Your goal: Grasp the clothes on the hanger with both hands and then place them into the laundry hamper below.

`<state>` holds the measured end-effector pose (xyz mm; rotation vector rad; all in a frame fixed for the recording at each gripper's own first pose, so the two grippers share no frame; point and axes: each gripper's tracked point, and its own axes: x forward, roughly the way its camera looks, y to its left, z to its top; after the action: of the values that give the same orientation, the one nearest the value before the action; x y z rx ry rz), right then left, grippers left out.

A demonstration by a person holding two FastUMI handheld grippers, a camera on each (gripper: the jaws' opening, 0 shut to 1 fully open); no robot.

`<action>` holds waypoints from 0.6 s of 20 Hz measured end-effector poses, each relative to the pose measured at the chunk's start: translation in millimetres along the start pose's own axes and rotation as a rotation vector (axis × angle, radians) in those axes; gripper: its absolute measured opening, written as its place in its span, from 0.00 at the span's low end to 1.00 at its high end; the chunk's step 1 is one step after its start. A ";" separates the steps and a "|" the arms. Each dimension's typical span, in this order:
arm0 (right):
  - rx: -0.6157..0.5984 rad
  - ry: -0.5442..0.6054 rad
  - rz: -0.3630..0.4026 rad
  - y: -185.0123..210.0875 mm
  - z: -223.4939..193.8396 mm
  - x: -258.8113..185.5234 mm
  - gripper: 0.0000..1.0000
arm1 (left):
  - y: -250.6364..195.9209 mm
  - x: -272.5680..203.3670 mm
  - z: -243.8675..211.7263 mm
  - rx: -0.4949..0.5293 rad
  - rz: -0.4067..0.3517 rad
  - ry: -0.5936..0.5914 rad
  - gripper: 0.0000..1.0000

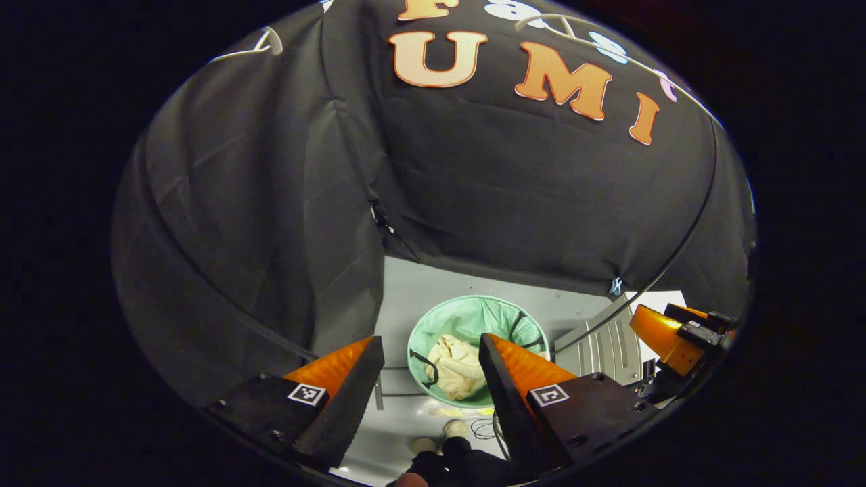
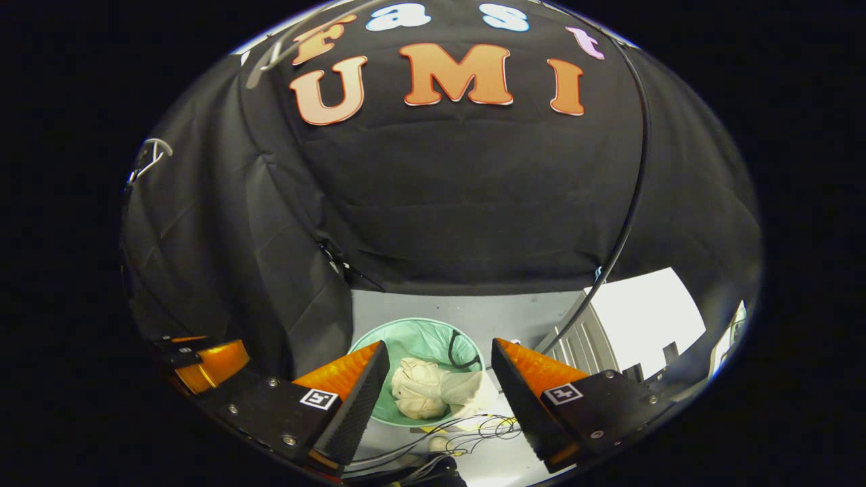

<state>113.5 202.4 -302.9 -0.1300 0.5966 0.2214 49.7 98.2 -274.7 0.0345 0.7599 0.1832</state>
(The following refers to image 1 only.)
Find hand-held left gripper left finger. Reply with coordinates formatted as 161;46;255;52
203;336;385;472

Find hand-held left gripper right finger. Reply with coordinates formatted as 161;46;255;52
478;333;660;478

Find cream collared shirt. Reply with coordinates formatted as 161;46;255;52
425;334;489;401

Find green laundry hamper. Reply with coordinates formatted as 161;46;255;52
407;295;550;409

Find white plastic hanger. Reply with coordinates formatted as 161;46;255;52
210;26;285;65
514;12;718;129

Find white flat board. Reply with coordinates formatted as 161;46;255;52
622;289;687;315

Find grey ribbed metal panel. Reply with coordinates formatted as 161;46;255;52
553;312;643;386

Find yellow floor tape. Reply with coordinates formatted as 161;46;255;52
433;404;498;419

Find person's dark trousers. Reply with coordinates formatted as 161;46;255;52
389;436;515;487

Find black backdrop cloth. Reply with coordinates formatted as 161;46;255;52
110;0;757;407

